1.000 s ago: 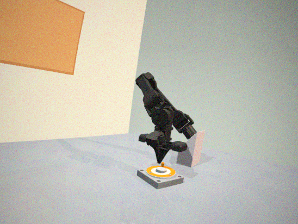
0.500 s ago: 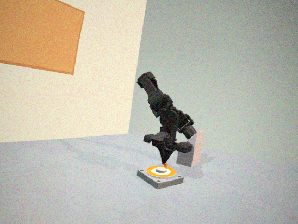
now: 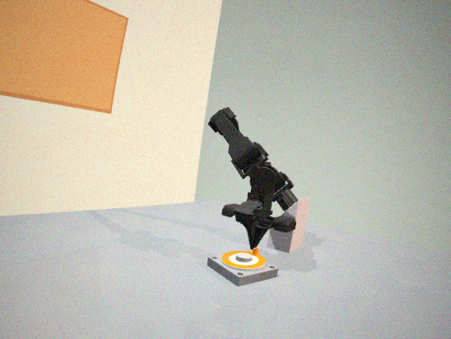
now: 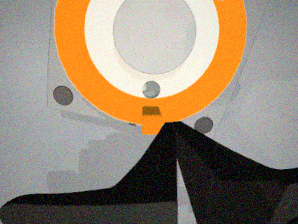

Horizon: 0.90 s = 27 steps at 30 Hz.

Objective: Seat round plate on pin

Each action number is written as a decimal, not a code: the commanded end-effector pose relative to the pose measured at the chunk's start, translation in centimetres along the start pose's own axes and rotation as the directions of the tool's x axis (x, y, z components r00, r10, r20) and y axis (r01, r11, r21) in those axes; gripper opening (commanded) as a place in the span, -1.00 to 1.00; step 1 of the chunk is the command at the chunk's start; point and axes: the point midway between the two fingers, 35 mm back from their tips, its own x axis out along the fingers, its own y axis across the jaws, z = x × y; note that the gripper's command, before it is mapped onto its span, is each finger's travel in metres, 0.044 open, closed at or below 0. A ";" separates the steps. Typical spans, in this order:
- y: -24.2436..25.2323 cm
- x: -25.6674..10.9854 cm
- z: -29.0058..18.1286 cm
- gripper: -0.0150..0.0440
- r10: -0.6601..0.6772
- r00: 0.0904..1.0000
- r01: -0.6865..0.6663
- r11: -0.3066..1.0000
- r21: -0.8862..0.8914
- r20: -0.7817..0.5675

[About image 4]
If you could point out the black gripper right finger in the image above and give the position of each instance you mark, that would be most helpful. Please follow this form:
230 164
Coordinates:
225 187

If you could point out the orange and white round plate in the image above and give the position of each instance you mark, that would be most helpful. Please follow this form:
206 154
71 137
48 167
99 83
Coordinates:
84 39

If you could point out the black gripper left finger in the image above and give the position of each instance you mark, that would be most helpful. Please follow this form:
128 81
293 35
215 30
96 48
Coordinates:
147 194

